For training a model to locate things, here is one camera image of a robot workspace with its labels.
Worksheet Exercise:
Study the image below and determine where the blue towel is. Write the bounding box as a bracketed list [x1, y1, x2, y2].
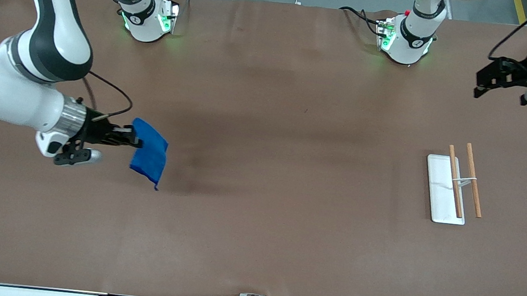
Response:
[126, 116, 171, 192]

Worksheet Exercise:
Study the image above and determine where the wooden rack rod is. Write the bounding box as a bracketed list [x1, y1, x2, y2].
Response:
[460, 142, 489, 219]
[442, 145, 470, 219]

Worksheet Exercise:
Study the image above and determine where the white rack base with wire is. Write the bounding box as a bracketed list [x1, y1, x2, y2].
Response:
[421, 154, 479, 227]

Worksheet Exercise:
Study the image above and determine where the black left arm base cable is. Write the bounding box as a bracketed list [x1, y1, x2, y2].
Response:
[336, 5, 386, 37]

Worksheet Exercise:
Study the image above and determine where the black right arm wrist cable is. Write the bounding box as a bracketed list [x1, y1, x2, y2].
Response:
[78, 70, 136, 124]

